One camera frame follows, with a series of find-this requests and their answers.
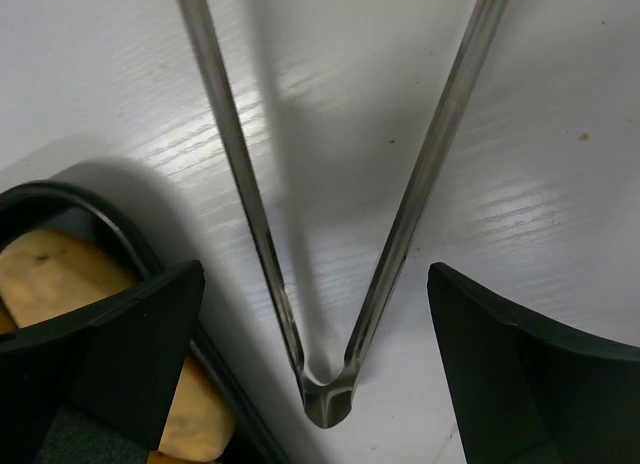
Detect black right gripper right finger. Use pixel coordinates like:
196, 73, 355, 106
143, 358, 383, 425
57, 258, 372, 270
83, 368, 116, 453
427, 263, 639, 463

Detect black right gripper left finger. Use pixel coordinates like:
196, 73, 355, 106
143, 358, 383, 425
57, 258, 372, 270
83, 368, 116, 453
1, 260, 205, 463

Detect long yellow bread roll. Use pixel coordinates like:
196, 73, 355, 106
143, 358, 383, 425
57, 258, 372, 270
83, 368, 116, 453
1, 230, 236, 463

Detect stainless steel serving tongs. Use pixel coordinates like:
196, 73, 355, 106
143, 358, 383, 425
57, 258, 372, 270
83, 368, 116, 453
177, 0, 509, 429

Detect black rectangular baking tray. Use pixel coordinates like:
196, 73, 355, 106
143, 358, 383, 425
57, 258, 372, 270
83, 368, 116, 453
1, 180, 289, 463

